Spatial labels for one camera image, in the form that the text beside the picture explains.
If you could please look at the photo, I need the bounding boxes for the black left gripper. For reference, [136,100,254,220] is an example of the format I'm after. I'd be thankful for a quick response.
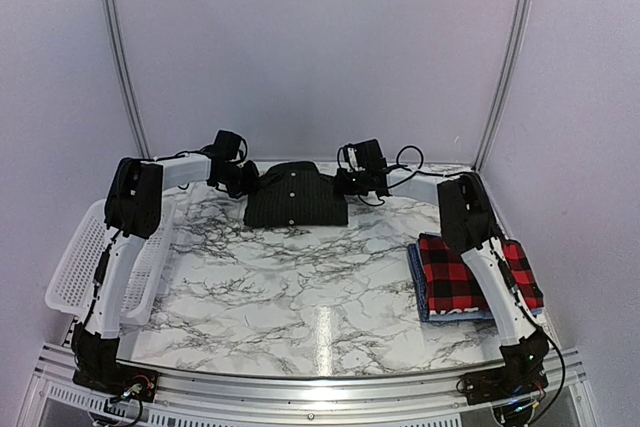
[217,161,261,200]

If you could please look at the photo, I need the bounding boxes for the black pinstriped long sleeve shirt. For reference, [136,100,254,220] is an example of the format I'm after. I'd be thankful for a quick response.
[243,161,349,228]

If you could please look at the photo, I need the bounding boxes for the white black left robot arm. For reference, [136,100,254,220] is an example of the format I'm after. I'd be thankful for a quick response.
[72,152,259,395]

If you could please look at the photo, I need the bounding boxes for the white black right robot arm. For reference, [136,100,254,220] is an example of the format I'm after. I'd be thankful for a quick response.
[415,172,550,404]

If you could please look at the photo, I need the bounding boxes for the blue checked folded shirt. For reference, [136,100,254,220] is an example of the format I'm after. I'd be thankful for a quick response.
[406,242,429,323]

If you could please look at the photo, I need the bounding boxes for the red black plaid shirt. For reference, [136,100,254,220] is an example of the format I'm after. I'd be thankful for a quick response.
[417,234,544,315]

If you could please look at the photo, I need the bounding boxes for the light blue folded shirt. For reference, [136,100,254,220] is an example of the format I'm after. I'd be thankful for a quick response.
[427,304,546,324]

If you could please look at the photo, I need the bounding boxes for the white plastic laundry basket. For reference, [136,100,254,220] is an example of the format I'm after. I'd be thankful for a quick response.
[45,198,176,326]

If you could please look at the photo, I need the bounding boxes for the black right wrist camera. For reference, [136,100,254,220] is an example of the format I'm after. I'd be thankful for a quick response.
[337,139,387,172]

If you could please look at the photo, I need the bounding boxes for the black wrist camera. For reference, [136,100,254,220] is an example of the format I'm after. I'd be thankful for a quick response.
[337,139,387,172]
[212,130,248,163]

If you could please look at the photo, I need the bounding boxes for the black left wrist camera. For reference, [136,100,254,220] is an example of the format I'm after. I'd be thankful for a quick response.
[212,130,248,163]

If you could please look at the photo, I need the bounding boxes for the left aluminium corner post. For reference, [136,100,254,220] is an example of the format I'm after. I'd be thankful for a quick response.
[101,0,151,158]

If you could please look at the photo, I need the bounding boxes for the aluminium corner post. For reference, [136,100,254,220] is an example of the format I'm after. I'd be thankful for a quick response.
[473,0,532,172]
[101,0,151,158]

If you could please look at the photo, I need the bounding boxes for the aluminium front frame rail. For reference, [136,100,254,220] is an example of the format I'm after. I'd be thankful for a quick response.
[14,341,601,427]

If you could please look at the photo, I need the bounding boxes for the right aluminium corner post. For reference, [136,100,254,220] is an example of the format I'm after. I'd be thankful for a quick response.
[473,0,532,172]

